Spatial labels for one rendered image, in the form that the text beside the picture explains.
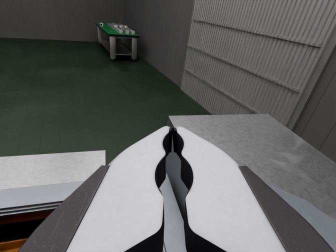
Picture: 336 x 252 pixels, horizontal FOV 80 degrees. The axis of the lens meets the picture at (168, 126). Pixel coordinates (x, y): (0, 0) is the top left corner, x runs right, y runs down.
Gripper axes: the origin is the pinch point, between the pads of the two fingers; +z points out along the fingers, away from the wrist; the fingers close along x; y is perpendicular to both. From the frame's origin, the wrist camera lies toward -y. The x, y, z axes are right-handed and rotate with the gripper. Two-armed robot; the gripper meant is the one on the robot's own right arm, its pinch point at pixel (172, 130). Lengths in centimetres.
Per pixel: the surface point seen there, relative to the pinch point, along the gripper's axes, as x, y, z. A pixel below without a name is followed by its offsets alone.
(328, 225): 42, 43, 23
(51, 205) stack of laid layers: -44, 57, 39
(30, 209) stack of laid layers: -50, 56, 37
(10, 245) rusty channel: -58, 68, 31
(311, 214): 39, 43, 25
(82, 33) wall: -320, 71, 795
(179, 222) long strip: 4, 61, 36
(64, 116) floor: -149, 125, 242
